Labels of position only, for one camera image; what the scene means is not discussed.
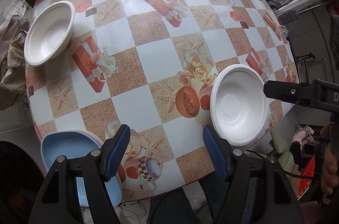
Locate beige cloth bag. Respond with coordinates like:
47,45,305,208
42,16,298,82
0,16,29,111

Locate bundle of bamboo skewers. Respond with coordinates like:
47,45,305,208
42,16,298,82
273,8,289,35

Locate person's right hand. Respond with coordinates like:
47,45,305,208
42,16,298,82
321,123,339,196

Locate grey mesh holder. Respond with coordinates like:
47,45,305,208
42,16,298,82
278,9,300,25

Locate white paper bowl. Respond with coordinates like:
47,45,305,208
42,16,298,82
210,64,270,147
24,1,75,67

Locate pale green seat cushion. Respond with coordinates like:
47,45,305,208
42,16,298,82
270,131,294,174

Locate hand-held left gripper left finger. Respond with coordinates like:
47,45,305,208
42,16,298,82
29,124,131,224

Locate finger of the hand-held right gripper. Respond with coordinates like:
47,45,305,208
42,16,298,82
263,80,322,108

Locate pink sequined item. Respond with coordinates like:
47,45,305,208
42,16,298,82
291,126,314,146

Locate blue square plate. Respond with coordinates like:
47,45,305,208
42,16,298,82
40,131,123,207

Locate checkered floral tablecloth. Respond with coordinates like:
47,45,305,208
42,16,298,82
26,0,298,199

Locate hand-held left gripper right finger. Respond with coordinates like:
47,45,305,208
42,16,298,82
203,125,305,224

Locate red plastic object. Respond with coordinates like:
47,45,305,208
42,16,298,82
298,155,325,200

